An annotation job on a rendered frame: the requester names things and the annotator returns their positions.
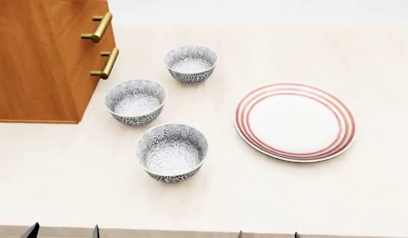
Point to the orange wooden cabinet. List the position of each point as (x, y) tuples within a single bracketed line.
[(38, 62)]

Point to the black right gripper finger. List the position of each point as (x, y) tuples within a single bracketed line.
[(240, 235), (297, 235)]

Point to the white plate with red rings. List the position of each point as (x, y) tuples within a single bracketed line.
[(294, 122)]

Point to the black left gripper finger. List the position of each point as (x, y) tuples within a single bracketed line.
[(33, 231), (96, 233)]

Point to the blue floral patterned bowl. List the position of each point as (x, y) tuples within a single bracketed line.
[(135, 102), (172, 152), (191, 65)]

